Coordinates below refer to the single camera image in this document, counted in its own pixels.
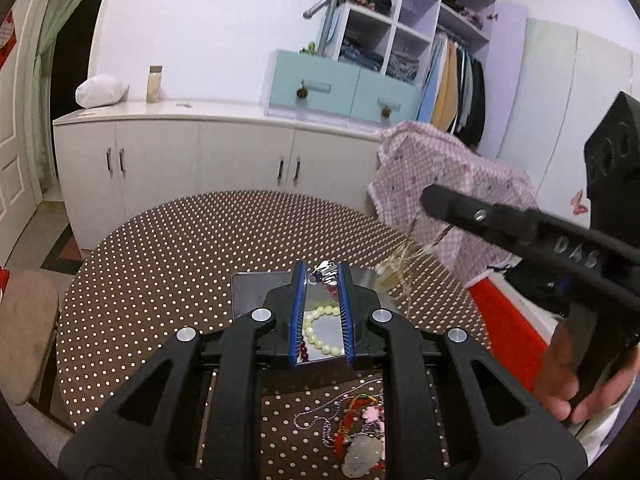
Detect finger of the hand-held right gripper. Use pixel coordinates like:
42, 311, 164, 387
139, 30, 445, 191
421, 183, 543, 257

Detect silver metal tray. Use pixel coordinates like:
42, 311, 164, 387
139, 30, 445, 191
230, 266, 401, 367

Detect light blue drawer unit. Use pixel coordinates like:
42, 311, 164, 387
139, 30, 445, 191
267, 49, 422, 124

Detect red cord bracelet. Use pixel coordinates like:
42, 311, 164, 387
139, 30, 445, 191
332, 393, 387, 457

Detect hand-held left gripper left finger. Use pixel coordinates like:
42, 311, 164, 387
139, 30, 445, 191
57, 260, 308, 480

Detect grey folded clothes stack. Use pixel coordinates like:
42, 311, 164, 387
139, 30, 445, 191
387, 50, 420, 81

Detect white sideboard cabinet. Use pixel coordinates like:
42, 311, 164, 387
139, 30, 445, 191
52, 99, 387, 252

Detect white panel door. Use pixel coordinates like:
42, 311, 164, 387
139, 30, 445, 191
0, 0, 57, 267

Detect row of hanging clothes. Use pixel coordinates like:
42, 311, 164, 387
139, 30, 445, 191
416, 30, 487, 149

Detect silver chain necklace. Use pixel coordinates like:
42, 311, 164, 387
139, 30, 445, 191
292, 392, 361, 450

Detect white plastic bag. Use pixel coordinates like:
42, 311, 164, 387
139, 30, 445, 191
76, 74, 131, 109

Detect cream bottle with lid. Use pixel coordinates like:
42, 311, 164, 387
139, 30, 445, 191
146, 65, 164, 105

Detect red cloth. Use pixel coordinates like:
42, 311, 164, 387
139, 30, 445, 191
469, 269, 567, 407

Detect green curtain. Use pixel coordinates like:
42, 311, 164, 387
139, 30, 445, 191
32, 0, 119, 197

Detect person's right hand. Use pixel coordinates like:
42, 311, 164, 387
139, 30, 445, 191
532, 317, 640, 426

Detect folded jeans stack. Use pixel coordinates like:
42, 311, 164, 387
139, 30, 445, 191
339, 36, 386, 74

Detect brown cushioned stool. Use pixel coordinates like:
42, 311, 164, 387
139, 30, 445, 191
0, 269, 61, 407

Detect butterfly wall sticker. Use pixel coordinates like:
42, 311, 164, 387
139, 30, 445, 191
570, 189, 592, 217

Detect cream bead bracelet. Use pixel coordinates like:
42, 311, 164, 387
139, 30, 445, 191
303, 304, 343, 358

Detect silver hair clip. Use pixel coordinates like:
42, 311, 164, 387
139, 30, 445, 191
308, 259, 339, 287

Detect dark clothes heap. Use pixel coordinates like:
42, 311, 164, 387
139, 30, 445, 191
442, 0, 484, 29

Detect pink checked cloth cover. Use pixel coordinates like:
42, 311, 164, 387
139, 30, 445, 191
367, 121, 542, 289

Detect pale green jade pendant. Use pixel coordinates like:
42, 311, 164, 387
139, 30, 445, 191
342, 434, 384, 479

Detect brown polka dot tablecloth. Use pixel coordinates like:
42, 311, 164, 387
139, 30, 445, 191
55, 190, 493, 480

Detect gold chain necklace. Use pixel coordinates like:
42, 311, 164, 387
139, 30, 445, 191
375, 225, 453, 318

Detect red diamond door decoration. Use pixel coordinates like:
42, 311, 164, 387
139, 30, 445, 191
0, 14, 19, 69

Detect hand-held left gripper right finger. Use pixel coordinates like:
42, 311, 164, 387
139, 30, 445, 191
336, 261, 588, 480

